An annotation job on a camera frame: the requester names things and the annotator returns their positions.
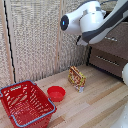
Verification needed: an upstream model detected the yellow red snack bag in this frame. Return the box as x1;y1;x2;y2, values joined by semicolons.
67;65;88;93

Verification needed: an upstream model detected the red plastic bowl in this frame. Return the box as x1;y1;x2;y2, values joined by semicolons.
46;85;67;103

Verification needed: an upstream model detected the woven beige room divider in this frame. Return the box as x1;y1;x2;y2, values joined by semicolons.
0;0;101;88

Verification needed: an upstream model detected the brown drawer cabinet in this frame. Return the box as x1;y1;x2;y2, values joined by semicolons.
83;10;128;82

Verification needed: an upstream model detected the red shopping basket blue rim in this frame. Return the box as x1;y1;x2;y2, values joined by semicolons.
0;79;58;128

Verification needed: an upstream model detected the silver drawer handle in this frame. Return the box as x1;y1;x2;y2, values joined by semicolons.
95;54;121;67

